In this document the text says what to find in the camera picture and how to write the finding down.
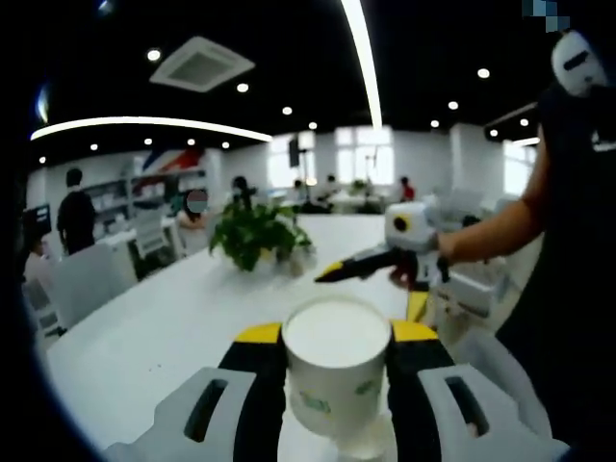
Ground curved ceiling strip light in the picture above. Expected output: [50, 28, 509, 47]
[30, 115, 274, 143]

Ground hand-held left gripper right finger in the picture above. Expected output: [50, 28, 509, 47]
[387, 320, 572, 462]

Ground grey partition panel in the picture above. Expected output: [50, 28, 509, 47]
[50, 243, 139, 331]

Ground long ceiling strip light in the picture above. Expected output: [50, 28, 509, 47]
[340, 0, 384, 130]

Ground bright window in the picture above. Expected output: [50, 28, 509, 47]
[336, 127, 396, 187]

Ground blue lit monitor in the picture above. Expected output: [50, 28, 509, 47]
[29, 204, 52, 231]

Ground person's dark shirt torso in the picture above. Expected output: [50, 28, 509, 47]
[495, 81, 616, 444]

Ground ceiling air conditioner vent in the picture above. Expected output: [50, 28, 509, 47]
[148, 36, 256, 93]

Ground group of ceiling spot lights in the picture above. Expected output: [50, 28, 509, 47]
[38, 47, 530, 165]

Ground white slatted chair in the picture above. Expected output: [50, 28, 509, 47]
[136, 216, 172, 261]

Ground white chest worn device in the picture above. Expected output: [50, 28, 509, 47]
[551, 28, 608, 98]

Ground small pale jar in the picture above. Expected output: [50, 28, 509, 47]
[288, 244, 319, 278]

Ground green potted plant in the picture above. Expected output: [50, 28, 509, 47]
[209, 199, 314, 273]

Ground white table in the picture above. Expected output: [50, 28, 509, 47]
[45, 214, 463, 462]

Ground red blue wall poster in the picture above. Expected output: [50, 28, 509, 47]
[139, 146, 207, 177]

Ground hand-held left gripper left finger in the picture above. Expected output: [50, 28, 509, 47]
[103, 322, 289, 462]

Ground white wall shelf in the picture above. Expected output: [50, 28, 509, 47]
[86, 167, 208, 225]

